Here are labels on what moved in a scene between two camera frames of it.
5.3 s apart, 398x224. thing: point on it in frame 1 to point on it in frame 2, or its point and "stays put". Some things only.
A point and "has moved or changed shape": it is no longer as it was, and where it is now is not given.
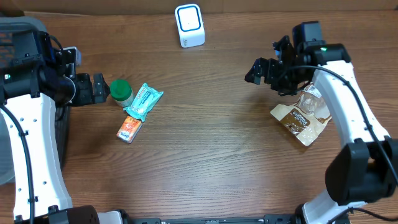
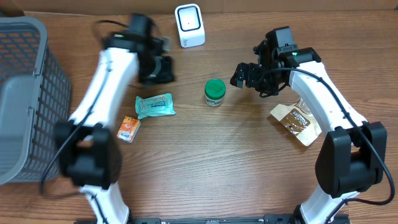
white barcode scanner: [190, 25] stays put
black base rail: [270, 219] stays put
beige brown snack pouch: [302, 120] stays put
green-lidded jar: [121, 91] has moved or changed shape
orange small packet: [129, 129] stays put
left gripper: [101, 97] to [166, 77]
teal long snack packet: [143, 101] has moved or changed shape
